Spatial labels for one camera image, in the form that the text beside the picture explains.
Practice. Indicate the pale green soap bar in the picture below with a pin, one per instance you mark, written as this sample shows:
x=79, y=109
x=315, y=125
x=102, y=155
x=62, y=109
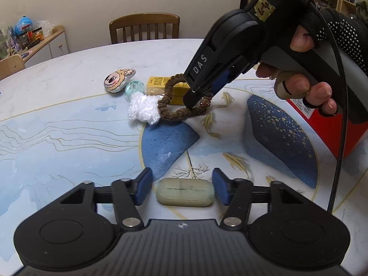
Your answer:
x=185, y=192

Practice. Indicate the blue patterned table mat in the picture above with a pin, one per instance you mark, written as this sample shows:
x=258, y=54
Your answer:
x=248, y=133

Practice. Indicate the cartoon monster face plush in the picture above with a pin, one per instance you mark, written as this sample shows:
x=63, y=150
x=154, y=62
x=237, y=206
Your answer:
x=118, y=80

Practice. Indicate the yellow small box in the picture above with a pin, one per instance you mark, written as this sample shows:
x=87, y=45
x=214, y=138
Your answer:
x=156, y=86

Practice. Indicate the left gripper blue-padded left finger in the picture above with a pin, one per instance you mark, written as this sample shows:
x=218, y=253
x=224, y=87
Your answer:
x=141, y=186

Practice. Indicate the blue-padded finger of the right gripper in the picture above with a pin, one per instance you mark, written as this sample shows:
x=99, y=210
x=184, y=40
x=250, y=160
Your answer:
x=219, y=82

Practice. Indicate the small wooden chair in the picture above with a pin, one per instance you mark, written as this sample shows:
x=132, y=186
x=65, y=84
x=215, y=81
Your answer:
x=11, y=65

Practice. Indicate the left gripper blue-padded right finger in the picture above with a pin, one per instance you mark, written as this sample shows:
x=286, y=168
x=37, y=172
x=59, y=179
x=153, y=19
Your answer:
x=224, y=187

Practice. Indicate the white drawer sideboard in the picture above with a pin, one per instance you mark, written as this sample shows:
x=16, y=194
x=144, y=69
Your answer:
x=49, y=48

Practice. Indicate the dark wooden chair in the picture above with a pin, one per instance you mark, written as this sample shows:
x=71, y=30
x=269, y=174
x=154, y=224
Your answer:
x=147, y=26

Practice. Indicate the person's right hand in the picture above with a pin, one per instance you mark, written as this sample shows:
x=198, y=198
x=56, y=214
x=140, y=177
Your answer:
x=319, y=64

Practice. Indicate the red and white shoe box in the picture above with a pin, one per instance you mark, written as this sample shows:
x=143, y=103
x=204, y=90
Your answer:
x=329, y=128

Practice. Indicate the teal egg-shaped sharpener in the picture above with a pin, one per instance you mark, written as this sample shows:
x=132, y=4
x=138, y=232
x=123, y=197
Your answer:
x=133, y=87

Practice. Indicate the white beads plastic bag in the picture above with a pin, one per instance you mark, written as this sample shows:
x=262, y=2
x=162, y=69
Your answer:
x=144, y=108

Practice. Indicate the blue globe toy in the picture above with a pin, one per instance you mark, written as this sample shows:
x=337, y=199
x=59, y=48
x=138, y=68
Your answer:
x=24, y=24

